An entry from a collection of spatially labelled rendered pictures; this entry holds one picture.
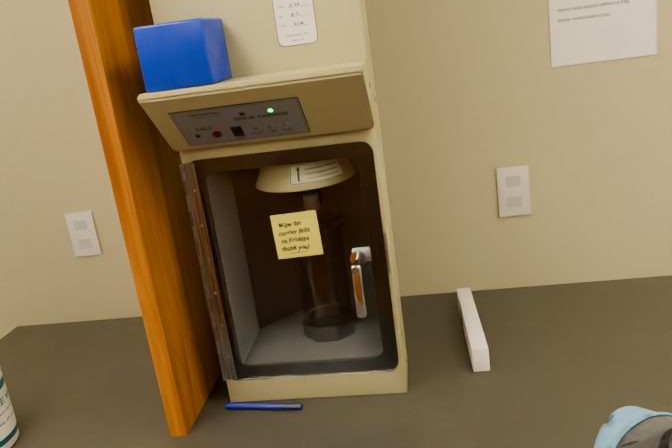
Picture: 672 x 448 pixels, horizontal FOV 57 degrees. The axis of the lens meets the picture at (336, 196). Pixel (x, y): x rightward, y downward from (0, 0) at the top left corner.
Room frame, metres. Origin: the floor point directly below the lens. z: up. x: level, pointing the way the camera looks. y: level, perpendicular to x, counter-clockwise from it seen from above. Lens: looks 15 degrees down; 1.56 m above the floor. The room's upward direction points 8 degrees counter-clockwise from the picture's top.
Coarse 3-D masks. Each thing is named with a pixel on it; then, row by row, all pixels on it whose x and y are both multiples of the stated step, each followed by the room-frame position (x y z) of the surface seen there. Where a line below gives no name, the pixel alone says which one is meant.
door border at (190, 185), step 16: (192, 176) 0.99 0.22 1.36; (192, 192) 0.99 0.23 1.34; (192, 208) 0.99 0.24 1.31; (192, 224) 0.99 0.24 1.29; (208, 240) 0.99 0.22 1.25; (208, 256) 0.99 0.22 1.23; (208, 272) 0.99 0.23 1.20; (208, 288) 0.99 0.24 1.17; (208, 304) 0.99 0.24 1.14; (224, 320) 0.99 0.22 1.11; (224, 336) 0.99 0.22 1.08; (224, 352) 0.99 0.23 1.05
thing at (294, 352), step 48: (336, 144) 0.95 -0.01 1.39; (240, 192) 0.98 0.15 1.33; (288, 192) 0.96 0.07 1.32; (336, 192) 0.95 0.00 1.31; (240, 240) 0.98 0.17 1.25; (336, 240) 0.95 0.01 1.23; (240, 288) 0.98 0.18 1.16; (288, 288) 0.97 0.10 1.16; (336, 288) 0.96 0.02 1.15; (384, 288) 0.94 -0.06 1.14; (240, 336) 0.98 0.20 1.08; (288, 336) 0.97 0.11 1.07; (336, 336) 0.96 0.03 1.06; (384, 336) 0.95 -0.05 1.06
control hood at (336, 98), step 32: (352, 64) 0.89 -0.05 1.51; (160, 96) 0.88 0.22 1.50; (192, 96) 0.88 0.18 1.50; (224, 96) 0.88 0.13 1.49; (256, 96) 0.88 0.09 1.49; (288, 96) 0.88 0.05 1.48; (320, 96) 0.88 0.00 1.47; (352, 96) 0.88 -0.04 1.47; (160, 128) 0.93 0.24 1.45; (320, 128) 0.93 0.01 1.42; (352, 128) 0.93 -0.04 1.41
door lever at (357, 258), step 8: (352, 256) 0.95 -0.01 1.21; (360, 256) 0.95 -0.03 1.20; (352, 264) 0.91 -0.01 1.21; (360, 264) 0.91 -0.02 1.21; (352, 272) 0.90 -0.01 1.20; (360, 272) 0.90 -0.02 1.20; (352, 280) 0.90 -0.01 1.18; (360, 280) 0.90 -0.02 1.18; (360, 288) 0.90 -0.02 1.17; (360, 296) 0.90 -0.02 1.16; (360, 304) 0.90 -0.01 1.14; (360, 312) 0.90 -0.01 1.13
